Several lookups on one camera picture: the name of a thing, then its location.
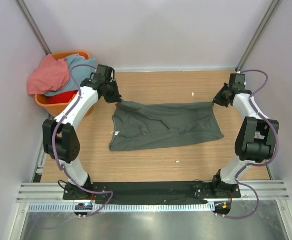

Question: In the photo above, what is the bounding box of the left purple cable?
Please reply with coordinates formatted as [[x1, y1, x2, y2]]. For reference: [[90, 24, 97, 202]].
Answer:
[[52, 64, 114, 217]]

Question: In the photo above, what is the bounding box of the pink t shirt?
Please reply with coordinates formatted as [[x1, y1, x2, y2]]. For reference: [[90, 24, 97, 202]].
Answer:
[[27, 54, 70, 96]]

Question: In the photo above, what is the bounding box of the orange plastic tub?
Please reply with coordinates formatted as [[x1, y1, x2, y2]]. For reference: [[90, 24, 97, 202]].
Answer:
[[34, 50, 91, 118]]

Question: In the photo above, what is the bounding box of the light blue t shirt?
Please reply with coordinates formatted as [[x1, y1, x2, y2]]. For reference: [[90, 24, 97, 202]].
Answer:
[[44, 54, 97, 97]]

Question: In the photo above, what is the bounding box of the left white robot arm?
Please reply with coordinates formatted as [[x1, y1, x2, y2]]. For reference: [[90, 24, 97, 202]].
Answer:
[[42, 64, 122, 200]]

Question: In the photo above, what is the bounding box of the slotted cable duct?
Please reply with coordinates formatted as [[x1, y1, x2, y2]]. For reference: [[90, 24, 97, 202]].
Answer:
[[28, 202, 215, 213]]

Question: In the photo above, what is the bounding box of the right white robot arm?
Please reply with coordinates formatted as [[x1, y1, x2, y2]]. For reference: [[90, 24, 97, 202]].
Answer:
[[211, 72, 280, 198]]

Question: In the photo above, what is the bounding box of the dark grey t shirt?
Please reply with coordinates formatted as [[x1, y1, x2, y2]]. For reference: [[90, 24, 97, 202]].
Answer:
[[109, 101, 224, 152]]

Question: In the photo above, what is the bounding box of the red orange t shirt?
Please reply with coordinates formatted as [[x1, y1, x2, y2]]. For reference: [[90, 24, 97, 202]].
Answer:
[[47, 90, 78, 105]]

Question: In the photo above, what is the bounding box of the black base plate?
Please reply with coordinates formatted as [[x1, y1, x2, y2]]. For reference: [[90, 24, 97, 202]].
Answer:
[[63, 179, 241, 206]]

